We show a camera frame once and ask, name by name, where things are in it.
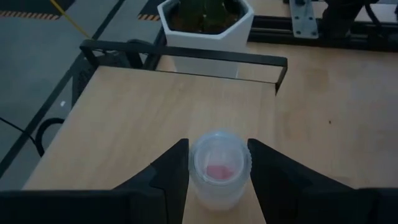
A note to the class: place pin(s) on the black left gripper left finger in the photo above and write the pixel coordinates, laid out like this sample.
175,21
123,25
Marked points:
93,207

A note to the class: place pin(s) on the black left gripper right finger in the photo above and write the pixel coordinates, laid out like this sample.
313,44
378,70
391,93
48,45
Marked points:
311,202

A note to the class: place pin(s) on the white rounded object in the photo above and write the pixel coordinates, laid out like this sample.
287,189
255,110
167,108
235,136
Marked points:
219,155

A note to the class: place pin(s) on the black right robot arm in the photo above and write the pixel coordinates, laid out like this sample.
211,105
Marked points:
342,15

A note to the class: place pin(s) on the black keyboard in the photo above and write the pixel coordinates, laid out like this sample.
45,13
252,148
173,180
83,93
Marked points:
82,81

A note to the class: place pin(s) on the white hexagonal plant pot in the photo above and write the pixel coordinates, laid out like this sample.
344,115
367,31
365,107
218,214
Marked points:
211,42

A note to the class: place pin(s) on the black mat with hazard stripes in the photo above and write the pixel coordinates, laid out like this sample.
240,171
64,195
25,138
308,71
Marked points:
31,6
149,9

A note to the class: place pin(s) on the black aluminium table frame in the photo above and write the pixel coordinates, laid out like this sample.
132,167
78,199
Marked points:
270,29

